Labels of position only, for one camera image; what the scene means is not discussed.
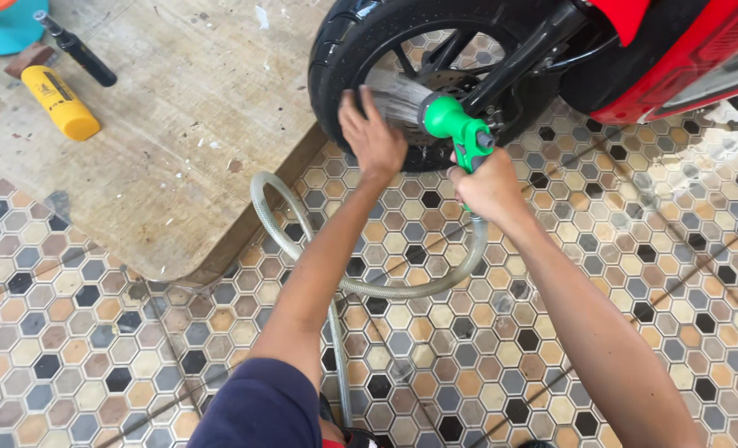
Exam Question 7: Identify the person's right hand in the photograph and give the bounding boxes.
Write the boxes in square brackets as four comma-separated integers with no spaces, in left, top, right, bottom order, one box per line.
[446,147,531,226]

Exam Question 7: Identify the person's left hand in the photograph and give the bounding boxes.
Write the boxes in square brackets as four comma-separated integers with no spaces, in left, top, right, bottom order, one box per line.
[338,85,409,183]

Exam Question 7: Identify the green hose spray nozzle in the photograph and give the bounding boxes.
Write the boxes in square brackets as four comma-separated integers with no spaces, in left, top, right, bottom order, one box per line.
[419,93,496,212]

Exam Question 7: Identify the black motorcycle front wheel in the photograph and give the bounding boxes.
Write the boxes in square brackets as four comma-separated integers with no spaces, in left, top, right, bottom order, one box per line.
[308,0,569,174]

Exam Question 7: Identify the black motorcycle fork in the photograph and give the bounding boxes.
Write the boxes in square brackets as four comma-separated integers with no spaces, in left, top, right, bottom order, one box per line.
[462,0,590,117]

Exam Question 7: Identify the red motorcycle body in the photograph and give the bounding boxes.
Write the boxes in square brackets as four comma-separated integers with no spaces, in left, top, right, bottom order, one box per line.
[558,0,738,127]

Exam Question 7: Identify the black spray bottle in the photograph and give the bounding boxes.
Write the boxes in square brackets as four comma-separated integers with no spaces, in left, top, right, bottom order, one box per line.
[33,10,118,88]

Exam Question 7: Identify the yellow spray bottle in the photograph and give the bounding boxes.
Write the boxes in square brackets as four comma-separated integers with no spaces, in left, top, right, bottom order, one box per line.
[20,65,102,142]

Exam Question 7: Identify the navy blue shirt sleeve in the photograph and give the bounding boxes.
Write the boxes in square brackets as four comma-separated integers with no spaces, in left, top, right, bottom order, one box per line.
[186,358,323,448]

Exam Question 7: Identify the brown brick piece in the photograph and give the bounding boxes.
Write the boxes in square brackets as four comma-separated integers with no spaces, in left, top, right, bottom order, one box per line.
[3,42,56,79]

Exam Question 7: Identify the teal plastic bucket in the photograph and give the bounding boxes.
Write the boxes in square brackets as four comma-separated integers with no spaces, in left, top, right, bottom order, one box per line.
[0,0,50,57]

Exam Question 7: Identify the clear braided water hose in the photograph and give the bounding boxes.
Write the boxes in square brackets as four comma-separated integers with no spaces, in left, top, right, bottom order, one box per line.
[250,171,489,430]

